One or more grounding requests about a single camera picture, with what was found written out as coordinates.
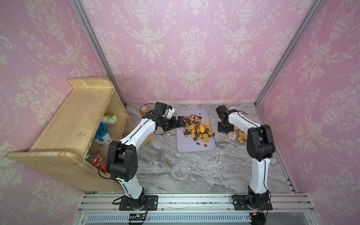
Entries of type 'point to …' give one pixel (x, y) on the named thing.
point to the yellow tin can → (233, 108)
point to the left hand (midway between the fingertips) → (180, 125)
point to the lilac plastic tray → (184, 145)
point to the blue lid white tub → (101, 136)
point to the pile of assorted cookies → (194, 127)
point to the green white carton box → (109, 118)
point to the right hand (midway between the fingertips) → (225, 130)
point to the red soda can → (97, 161)
